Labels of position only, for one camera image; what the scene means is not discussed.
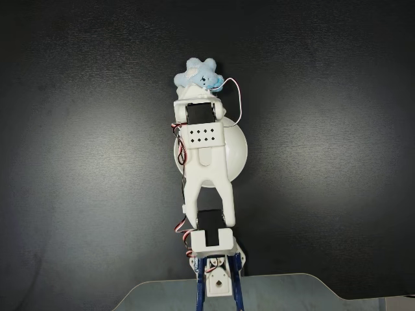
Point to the skyblue plush doll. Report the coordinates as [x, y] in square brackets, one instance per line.
[194, 69]

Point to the white ceramic bowl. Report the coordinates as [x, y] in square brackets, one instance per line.
[235, 152]

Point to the blue table clamp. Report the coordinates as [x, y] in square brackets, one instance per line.
[201, 285]
[236, 288]

